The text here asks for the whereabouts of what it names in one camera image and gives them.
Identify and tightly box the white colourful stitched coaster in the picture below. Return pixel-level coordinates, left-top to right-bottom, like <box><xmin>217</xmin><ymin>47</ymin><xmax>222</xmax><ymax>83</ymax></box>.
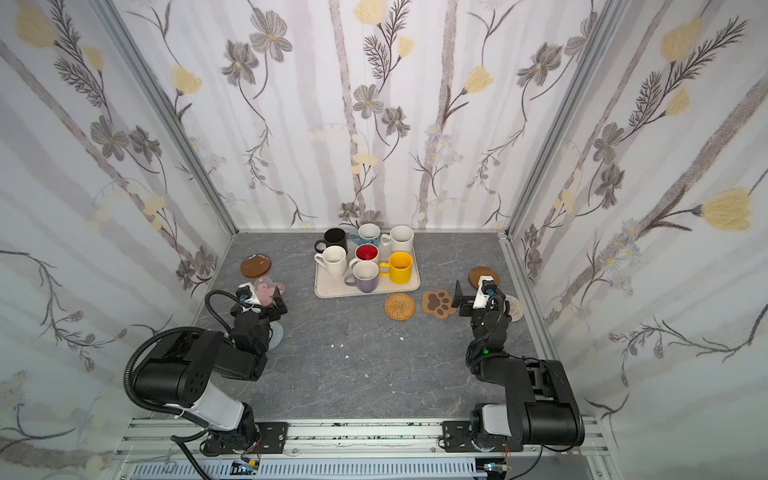
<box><xmin>506</xmin><ymin>296</ymin><xmax>525</xmax><ymax>322</ymax></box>

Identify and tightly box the brown paw shaped coaster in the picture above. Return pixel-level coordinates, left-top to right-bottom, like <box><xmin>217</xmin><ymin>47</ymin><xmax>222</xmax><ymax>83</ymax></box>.
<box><xmin>422</xmin><ymin>290</ymin><xmax>457</xmax><ymax>320</ymax></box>

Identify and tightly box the brown round wooden coaster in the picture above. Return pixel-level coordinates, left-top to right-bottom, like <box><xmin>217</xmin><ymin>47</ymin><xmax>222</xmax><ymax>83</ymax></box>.
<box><xmin>468</xmin><ymin>266</ymin><xmax>500</xmax><ymax>289</ymax></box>

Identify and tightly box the grey blue round coaster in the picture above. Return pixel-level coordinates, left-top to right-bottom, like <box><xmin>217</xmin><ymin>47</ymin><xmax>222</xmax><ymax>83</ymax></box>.
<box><xmin>268</xmin><ymin>321</ymin><xmax>284</xmax><ymax>351</ymax></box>

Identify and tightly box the pink flower coaster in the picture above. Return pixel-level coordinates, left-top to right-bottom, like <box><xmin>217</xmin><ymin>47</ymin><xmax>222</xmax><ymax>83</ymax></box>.
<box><xmin>252</xmin><ymin>276</ymin><xmax>285</xmax><ymax>298</ymax></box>

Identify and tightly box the woven rattan round coaster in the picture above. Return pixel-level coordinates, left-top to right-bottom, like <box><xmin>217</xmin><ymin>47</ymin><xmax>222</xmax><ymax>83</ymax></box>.
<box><xmin>384</xmin><ymin>293</ymin><xmax>416</xmax><ymax>321</ymax></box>

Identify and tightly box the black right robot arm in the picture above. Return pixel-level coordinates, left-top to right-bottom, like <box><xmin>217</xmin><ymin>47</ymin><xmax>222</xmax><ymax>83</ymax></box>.
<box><xmin>443</xmin><ymin>276</ymin><xmax>586</xmax><ymax>452</ymax></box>

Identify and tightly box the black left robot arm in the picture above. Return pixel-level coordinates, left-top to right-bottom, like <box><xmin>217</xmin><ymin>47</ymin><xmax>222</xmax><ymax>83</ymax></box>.
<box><xmin>123</xmin><ymin>286</ymin><xmax>288</xmax><ymax>457</ymax></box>

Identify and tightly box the dark brown round coaster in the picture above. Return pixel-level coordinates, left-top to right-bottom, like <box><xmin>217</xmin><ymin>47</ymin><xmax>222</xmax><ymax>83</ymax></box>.
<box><xmin>240</xmin><ymin>253</ymin><xmax>272</xmax><ymax>278</ymax></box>

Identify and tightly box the yellow mug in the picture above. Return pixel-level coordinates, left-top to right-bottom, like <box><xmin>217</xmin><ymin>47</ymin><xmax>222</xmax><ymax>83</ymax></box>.
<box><xmin>379</xmin><ymin>252</ymin><xmax>413</xmax><ymax>285</ymax></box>

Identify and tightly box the white speckled mug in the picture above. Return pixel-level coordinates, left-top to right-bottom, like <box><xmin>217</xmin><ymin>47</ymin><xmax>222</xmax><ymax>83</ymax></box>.
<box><xmin>380</xmin><ymin>225</ymin><xmax>415</xmax><ymax>253</ymax></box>

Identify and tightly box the beige plastic tray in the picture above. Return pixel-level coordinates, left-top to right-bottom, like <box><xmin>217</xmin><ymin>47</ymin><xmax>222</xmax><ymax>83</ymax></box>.
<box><xmin>314</xmin><ymin>242</ymin><xmax>421</xmax><ymax>299</ymax></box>

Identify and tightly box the purple mug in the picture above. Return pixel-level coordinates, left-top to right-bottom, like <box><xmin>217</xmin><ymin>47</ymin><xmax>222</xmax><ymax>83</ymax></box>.
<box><xmin>344</xmin><ymin>261</ymin><xmax>379</xmax><ymax>294</ymax></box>

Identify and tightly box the white mug red inside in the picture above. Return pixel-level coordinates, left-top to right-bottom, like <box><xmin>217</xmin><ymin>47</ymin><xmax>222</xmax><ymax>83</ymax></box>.
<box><xmin>350</xmin><ymin>244</ymin><xmax>379</xmax><ymax>264</ymax></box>

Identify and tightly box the blue patterned mug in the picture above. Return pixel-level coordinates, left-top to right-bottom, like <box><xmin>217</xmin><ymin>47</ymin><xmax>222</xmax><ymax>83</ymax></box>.
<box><xmin>350</xmin><ymin>223</ymin><xmax>381</xmax><ymax>246</ymax></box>

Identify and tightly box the plain white mug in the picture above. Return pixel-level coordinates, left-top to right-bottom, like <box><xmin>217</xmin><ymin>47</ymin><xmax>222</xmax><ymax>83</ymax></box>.
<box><xmin>314</xmin><ymin>245</ymin><xmax>348</xmax><ymax>277</ymax></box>

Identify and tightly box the black mug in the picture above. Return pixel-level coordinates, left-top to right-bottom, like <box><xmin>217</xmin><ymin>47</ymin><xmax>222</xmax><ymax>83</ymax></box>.
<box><xmin>314</xmin><ymin>228</ymin><xmax>348</xmax><ymax>254</ymax></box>

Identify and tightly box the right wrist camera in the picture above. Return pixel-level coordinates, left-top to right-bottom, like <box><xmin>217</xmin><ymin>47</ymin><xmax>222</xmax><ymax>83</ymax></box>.
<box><xmin>473</xmin><ymin>277</ymin><xmax>498</xmax><ymax>310</ymax></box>

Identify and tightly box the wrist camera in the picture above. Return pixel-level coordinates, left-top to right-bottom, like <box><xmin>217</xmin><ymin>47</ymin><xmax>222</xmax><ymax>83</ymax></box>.
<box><xmin>235</xmin><ymin>282</ymin><xmax>261</xmax><ymax>309</ymax></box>
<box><xmin>473</xmin><ymin>277</ymin><xmax>498</xmax><ymax>310</ymax></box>

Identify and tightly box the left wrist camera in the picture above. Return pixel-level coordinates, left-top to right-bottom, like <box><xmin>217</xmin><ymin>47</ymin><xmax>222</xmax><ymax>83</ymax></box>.
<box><xmin>235</xmin><ymin>282</ymin><xmax>261</xmax><ymax>309</ymax></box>

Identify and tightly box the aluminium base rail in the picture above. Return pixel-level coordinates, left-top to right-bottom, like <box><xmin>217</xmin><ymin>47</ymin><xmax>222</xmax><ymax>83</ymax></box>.
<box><xmin>107</xmin><ymin>417</ymin><xmax>621</xmax><ymax>479</ymax></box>

